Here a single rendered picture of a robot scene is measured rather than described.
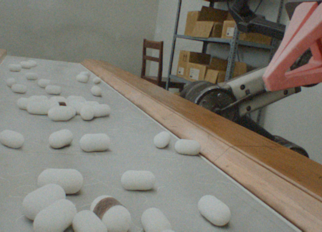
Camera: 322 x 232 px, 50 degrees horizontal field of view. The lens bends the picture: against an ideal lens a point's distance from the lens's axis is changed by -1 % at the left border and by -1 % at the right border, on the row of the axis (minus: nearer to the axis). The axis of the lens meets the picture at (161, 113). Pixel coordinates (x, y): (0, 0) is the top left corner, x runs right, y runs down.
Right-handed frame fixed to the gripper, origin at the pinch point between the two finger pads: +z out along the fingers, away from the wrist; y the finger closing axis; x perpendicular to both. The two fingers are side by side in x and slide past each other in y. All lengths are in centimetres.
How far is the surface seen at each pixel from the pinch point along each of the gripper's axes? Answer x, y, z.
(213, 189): 9.2, -4.9, 8.3
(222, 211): 5.7, 2.2, 9.8
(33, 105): -2.5, -32.3, 21.0
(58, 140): -0.9, -15.9, 18.9
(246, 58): 116, -262, -131
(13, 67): -5, -83, 26
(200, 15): 62, -286, -117
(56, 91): 1, -51, 18
